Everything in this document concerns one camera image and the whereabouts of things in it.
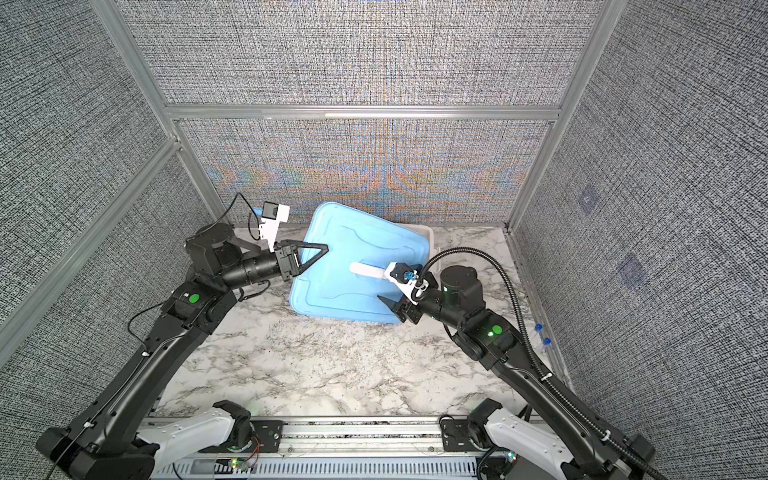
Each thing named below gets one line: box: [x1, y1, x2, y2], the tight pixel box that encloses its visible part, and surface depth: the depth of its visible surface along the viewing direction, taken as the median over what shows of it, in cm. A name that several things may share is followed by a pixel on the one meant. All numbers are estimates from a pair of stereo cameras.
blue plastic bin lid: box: [289, 202, 429, 324], surface depth 65 cm
